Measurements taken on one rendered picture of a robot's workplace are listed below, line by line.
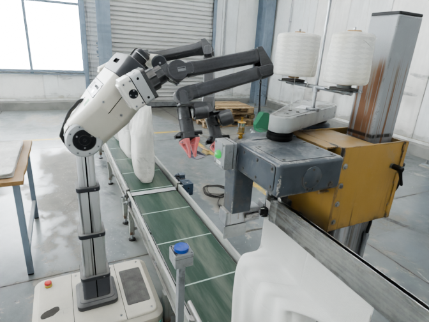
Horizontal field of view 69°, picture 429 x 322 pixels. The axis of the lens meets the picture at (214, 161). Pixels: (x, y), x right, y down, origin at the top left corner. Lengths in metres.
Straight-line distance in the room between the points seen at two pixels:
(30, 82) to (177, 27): 3.77
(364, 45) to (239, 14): 8.66
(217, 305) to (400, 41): 1.40
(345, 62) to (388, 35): 0.23
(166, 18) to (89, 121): 7.43
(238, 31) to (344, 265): 8.95
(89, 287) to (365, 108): 1.58
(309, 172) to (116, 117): 0.84
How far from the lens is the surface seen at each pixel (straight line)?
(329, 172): 0.98
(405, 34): 1.28
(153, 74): 1.25
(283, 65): 1.26
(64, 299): 2.07
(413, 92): 6.72
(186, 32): 8.91
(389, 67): 1.25
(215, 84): 1.31
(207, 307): 1.75
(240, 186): 1.08
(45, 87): 8.47
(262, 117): 6.73
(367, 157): 1.19
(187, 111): 1.26
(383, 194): 1.35
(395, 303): 0.91
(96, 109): 1.40
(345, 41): 1.08
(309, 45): 1.26
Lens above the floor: 1.62
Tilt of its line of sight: 20 degrees down
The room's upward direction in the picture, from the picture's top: 3 degrees clockwise
